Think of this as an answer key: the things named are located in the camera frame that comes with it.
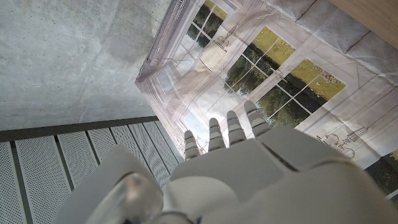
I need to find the printed window backdrop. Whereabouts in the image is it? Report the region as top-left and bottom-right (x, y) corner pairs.
(134, 0), (398, 200)

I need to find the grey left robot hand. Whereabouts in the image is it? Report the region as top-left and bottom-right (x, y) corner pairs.
(51, 100), (398, 224)

